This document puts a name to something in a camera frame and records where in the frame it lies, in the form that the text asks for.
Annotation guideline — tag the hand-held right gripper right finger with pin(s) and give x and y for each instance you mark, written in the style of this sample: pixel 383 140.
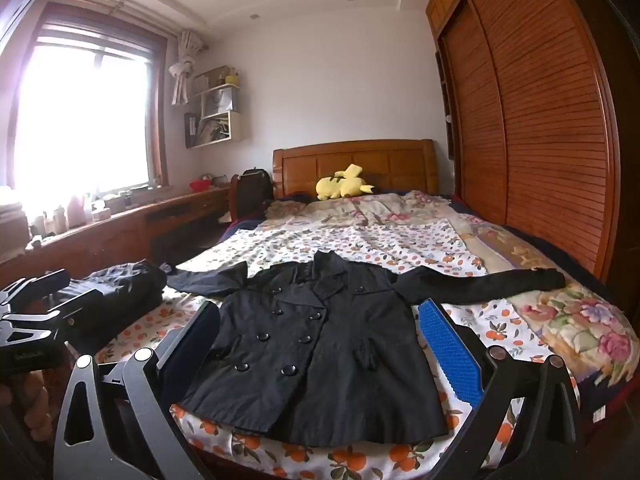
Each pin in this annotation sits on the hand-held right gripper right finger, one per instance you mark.
pixel 450 355

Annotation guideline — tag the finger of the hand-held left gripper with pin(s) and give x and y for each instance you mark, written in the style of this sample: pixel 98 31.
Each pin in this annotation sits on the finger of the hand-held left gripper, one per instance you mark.
pixel 80 305
pixel 40 287

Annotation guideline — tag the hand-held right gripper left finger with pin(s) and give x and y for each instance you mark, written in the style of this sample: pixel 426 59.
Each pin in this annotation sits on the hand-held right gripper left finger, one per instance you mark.
pixel 200 337

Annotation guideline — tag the black coat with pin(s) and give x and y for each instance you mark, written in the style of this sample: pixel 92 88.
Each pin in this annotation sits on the black coat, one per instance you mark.
pixel 325 360

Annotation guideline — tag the pile of dark folded clothes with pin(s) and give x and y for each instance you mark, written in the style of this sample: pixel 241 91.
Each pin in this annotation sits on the pile of dark folded clothes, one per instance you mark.
pixel 125 285

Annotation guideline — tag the person's left hand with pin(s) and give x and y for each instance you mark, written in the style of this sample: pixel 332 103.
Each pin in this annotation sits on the person's left hand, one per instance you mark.
pixel 30 400

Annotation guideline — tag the pink thermos bottle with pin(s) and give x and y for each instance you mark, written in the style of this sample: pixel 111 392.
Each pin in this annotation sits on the pink thermos bottle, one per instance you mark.
pixel 76 211

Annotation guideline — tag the white tissue box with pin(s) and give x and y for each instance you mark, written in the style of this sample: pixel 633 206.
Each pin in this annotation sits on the white tissue box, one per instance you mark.
pixel 101 211

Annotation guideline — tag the dark jar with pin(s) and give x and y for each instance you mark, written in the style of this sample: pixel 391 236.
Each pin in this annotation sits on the dark jar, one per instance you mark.
pixel 128 201

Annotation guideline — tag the wooden desk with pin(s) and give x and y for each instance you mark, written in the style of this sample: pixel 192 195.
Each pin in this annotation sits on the wooden desk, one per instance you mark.
pixel 175 220

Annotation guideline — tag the orange fruit print bed sheet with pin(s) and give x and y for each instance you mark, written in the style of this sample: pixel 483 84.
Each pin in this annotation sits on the orange fruit print bed sheet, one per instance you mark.
pixel 400 245

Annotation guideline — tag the floral quilt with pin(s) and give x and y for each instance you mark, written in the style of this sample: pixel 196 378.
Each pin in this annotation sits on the floral quilt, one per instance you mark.
pixel 575 320

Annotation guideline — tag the red bowl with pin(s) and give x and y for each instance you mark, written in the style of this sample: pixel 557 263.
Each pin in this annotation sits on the red bowl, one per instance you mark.
pixel 200 186

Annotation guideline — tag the window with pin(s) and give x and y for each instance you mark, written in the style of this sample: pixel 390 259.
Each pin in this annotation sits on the window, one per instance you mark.
pixel 85 110

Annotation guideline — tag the wooden bed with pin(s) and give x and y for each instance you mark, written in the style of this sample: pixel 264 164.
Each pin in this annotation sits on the wooden bed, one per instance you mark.
pixel 390 165

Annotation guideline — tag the yellow plush toy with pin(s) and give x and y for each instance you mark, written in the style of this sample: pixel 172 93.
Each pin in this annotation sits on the yellow plush toy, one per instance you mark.
pixel 340 187

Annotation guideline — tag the black binder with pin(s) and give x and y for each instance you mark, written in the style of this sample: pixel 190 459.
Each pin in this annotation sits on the black binder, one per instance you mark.
pixel 190 130

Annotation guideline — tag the stack of papers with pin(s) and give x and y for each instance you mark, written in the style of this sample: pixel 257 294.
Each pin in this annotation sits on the stack of papers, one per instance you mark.
pixel 215 130

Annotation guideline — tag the white paper bag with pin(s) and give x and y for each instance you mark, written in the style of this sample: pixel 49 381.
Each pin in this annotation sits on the white paper bag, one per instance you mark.
pixel 220 102

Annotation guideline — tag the wooden slatted wardrobe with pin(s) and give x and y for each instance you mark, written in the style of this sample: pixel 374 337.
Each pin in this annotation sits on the wooden slatted wardrobe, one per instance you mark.
pixel 540 135

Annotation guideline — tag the tied white curtain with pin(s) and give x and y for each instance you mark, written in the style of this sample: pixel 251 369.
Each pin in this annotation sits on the tied white curtain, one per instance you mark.
pixel 182 75

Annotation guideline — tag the small yellow toy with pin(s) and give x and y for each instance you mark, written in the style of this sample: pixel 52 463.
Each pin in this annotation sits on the small yellow toy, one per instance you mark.
pixel 231 79

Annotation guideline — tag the brown cardboard bag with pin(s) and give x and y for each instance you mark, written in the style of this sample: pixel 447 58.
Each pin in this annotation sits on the brown cardboard bag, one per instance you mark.
pixel 212 76

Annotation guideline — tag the white wall shelf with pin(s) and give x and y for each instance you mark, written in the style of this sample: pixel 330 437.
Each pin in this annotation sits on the white wall shelf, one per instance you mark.
pixel 236 127

